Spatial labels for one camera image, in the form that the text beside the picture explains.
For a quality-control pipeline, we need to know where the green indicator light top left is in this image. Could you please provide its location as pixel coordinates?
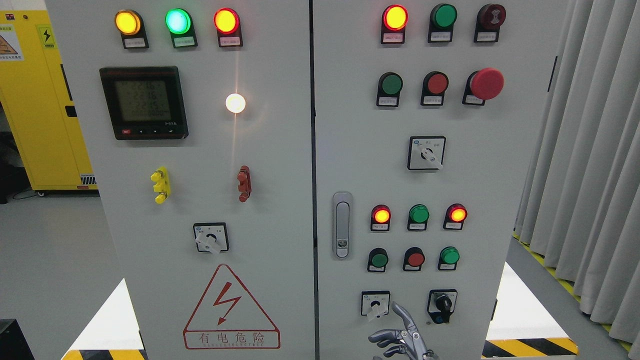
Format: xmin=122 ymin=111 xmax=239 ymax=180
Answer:
xmin=165 ymin=7 xmax=198 ymax=49

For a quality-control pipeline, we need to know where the red push button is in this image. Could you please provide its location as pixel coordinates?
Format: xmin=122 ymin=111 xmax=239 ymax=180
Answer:
xmin=402 ymin=246 xmax=425 ymax=272
xmin=420 ymin=71 xmax=450 ymax=107

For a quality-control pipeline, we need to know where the left door rotary selector switch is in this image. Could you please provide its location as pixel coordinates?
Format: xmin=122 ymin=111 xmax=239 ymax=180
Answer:
xmin=192 ymin=222 xmax=230 ymax=254

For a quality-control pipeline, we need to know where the black digital power meter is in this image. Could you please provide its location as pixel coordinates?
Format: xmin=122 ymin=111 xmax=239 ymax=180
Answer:
xmin=99 ymin=65 xmax=189 ymax=141

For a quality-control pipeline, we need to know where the grey curtain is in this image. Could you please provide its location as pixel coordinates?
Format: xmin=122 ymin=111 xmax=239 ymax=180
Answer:
xmin=514 ymin=0 xmax=640 ymax=360

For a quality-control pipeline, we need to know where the black knob selector switch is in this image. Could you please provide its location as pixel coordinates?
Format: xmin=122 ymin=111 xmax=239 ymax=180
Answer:
xmin=426 ymin=289 xmax=458 ymax=324

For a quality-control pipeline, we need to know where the red indicator light top left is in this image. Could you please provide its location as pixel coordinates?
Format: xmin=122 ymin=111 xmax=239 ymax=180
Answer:
xmin=213 ymin=7 xmax=243 ymax=48

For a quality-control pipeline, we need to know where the red indicator light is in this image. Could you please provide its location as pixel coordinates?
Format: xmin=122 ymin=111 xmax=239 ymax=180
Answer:
xmin=442 ymin=203 xmax=468 ymax=231
xmin=370 ymin=204 xmax=391 ymax=231
xmin=380 ymin=4 xmax=409 ymax=44
xmin=213 ymin=7 xmax=243 ymax=48

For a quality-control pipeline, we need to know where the green indicator light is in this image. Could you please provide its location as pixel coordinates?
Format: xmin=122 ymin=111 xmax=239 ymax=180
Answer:
xmin=165 ymin=7 xmax=198 ymax=49
xmin=407 ymin=203 xmax=430 ymax=231
xmin=427 ymin=3 xmax=458 ymax=43

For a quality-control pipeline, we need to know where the white lit indicator light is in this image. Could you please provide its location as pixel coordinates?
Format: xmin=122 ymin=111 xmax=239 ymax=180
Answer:
xmin=225 ymin=93 xmax=247 ymax=114

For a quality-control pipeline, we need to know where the green indicator light top right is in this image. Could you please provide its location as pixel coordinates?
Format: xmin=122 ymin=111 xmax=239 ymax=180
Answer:
xmin=427 ymin=3 xmax=458 ymax=43

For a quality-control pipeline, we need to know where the upper green push button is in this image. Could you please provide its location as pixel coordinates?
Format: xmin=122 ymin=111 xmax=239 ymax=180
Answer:
xmin=375 ymin=71 xmax=403 ymax=108

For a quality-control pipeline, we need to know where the grey electrical control cabinet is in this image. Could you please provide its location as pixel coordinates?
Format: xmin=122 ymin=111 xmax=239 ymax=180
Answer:
xmin=46 ymin=0 xmax=570 ymax=360

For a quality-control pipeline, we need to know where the lower right red indicator light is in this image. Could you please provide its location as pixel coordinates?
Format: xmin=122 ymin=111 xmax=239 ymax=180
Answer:
xmin=442 ymin=203 xmax=468 ymax=231

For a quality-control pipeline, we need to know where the yellow indicator light top left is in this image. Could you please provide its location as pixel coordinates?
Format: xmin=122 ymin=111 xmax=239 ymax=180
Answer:
xmin=114 ymin=9 xmax=149 ymax=50

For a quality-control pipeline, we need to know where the lower red push button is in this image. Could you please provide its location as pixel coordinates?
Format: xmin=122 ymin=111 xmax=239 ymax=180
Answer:
xmin=402 ymin=246 xmax=425 ymax=272

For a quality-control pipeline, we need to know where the red indicator light top right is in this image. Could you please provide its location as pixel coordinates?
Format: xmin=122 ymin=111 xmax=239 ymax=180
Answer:
xmin=380 ymin=4 xmax=409 ymax=44

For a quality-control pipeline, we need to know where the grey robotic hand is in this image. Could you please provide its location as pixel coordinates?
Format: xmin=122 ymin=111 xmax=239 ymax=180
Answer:
xmin=368 ymin=301 xmax=439 ymax=360

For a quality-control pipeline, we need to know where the lower right green push button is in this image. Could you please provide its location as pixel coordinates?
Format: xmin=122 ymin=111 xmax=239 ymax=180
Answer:
xmin=438 ymin=246 xmax=460 ymax=271

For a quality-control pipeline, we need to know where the lower white rotary selector switch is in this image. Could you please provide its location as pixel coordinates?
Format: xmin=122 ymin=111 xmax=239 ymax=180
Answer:
xmin=360 ymin=291 xmax=391 ymax=322

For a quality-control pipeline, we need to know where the red electric hazard warning sticker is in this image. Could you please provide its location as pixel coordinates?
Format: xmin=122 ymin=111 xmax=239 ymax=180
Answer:
xmin=182 ymin=264 xmax=281 ymax=350

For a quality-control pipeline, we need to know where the green push button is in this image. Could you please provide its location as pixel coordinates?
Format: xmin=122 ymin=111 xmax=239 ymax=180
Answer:
xmin=375 ymin=71 xmax=403 ymax=108
xmin=438 ymin=246 xmax=460 ymax=271
xmin=366 ymin=247 xmax=389 ymax=272

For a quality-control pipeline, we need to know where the upper red push button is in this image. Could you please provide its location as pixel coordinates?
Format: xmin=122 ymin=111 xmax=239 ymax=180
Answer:
xmin=420 ymin=71 xmax=450 ymax=107

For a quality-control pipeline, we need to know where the lower left green push button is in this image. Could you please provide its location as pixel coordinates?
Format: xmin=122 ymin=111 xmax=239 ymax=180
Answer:
xmin=366 ymin=247 xmax=389 ymax=272

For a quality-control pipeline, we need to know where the red emergency stop button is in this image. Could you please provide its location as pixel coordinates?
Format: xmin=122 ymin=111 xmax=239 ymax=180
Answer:
xmin=461 ymin=67 xmax=505 ymax=106

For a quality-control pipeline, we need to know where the yellow safety cabinet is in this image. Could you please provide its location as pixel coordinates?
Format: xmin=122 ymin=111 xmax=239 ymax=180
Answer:
xmin=0 ymin=10 xmax=98 ymax=192

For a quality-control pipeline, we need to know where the grey cabinet door handle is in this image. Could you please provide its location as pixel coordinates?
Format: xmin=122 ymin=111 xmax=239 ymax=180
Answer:
xmin=332 ymin=192 xmax=353 ymax=260

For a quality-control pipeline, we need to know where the lower left red indicator light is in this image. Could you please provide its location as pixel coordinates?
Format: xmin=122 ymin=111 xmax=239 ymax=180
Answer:
xmin=370 ymin=204 xmax=391 ymax=231

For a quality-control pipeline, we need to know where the lower green indicator light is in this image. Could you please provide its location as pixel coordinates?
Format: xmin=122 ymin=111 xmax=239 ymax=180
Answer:
xmin=407 ymin=203 xmax=430 ymax=231

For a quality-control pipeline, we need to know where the upper right rotary selector switch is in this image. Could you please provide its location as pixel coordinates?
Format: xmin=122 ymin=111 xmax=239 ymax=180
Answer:
xmin=407 ymin=136 xmax=446 ymax=171

